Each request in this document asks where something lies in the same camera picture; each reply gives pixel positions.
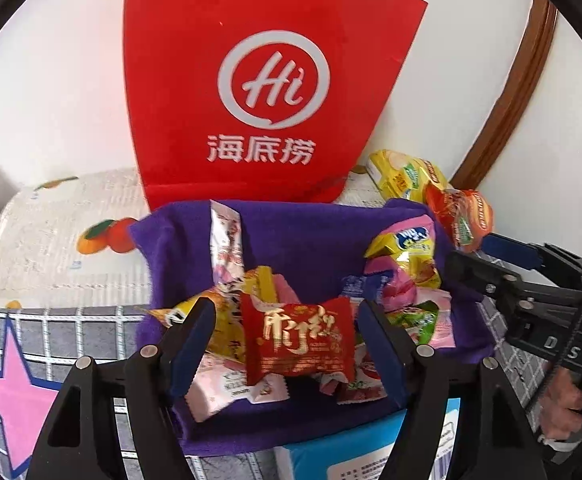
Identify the blue cardboard box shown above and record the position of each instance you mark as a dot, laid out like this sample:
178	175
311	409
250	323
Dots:
321	465

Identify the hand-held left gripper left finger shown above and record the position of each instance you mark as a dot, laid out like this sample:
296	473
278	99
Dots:
193	350

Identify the red paper bag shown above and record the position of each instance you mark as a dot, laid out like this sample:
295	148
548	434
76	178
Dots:
181	110

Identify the pink yellow snack packet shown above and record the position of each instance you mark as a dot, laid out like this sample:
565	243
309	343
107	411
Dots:
406	255

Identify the person's right hand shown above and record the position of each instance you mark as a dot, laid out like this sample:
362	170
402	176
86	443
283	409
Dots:
561	402

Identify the grey checked cloth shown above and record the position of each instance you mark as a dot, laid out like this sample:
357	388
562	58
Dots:
111	330

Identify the orange chip bag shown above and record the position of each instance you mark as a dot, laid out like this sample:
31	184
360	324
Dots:
456	210

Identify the brown wooden door frame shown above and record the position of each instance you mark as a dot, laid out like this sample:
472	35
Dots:
526	75

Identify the white fruit print cloth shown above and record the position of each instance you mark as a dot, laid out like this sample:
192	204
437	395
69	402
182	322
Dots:
46	260

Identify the red snack packet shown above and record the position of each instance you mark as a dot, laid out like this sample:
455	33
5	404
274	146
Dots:
291	340

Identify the purple cloth tray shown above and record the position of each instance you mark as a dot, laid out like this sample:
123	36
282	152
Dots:
296	230

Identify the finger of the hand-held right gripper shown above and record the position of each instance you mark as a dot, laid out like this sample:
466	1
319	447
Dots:
513	252
481	275

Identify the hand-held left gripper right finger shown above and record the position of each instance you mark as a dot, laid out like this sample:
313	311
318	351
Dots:
383	355

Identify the clear pink snack packet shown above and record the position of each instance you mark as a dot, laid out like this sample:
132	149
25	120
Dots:
226	245

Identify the yellow chip bag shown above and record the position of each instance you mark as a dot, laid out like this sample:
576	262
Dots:
396	172

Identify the pale pink snack packet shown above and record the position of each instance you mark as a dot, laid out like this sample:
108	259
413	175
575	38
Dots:
226	385

